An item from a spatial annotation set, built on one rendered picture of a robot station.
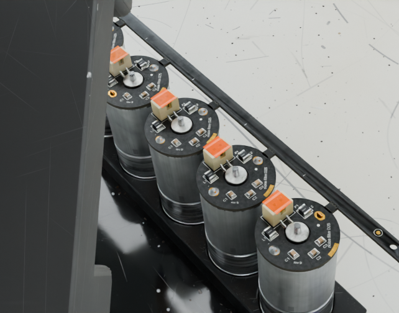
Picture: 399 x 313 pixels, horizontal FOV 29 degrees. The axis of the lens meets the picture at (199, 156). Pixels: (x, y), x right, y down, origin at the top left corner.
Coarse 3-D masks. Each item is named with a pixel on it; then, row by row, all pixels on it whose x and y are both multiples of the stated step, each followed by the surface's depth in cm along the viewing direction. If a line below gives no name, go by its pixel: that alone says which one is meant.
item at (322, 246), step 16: (304, 208) 23; (320, 208) 23; (256, 224) 23; (288, 224) 23; (320, 224) 23; (336, 224) 23; (256, 240) 23; (272, 240) 23; (320, 240) 23; (336, 240) 23; (272, 256) 22; (288, 256) 22; (304, 256) 22; (320, 256) 22
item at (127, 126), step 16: (128, 80) 27; (144, 80) 27; (112, 112) 27; (128, 112) 27; (144, 112) 27; (112, 128) 28; (128, 128) 28; (128, 144) 28; (144, 144) 28; (128, 160) 29; (144, 160) 29; (144, 176) 30
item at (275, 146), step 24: (120, 24) 29; (144, 24) 29; (168, 48) 28; (192, 72) 27; (216, 96) 27; (240, 120) 26; (264, 144) 25; (312, 168) 24; (336, 192) 24; (360, 216) 23; (384, 240) 22
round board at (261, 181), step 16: (240, 160) 25; (208, 176) 24; (256, 176) 24; (272, 176) 24; (208, 192) 24; (224, 192) 24; (240, 192) 24; (256, 192) 24; (224, 208) 24; (240, 208) 24
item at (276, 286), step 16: (304, 224) 23; (288, 240) 23; (304, 240) 23; (336, 256) 23; (272, 272) 23; (288, 272) 22; (304, 272) 22; (320, 272) 23; (272, 288) 24; (288, 288) 23; (304, 288) 23; (320, 288) 23; (272, 304) 25; (288, 304) 24; (304, 304) 24; (320, 304) 24
